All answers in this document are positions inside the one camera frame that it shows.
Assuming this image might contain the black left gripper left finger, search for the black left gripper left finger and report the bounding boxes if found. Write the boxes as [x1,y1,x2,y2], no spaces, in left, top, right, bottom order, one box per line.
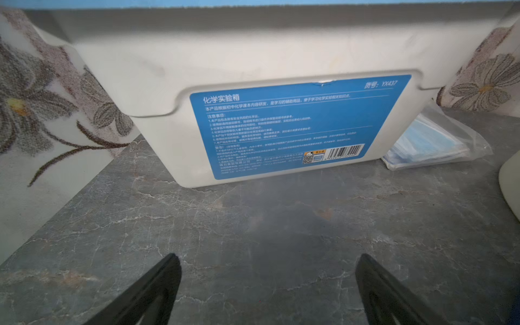
[86,253,182,324]

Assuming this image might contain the white round trash bin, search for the white round trash bin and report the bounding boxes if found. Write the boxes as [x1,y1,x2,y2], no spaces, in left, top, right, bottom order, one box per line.
[498,151,520,219]

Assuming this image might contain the white box with blue lid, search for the white box with blue lid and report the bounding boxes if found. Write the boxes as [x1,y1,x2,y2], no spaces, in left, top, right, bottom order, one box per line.
[27,1,514,188]

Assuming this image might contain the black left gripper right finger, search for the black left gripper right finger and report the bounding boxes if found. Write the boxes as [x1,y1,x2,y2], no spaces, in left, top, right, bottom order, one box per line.
[355,253,448,325]

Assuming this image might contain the bag of blue face masks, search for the bag of blue face masks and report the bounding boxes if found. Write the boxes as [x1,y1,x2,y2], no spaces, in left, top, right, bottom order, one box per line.
[382,101,493,171]

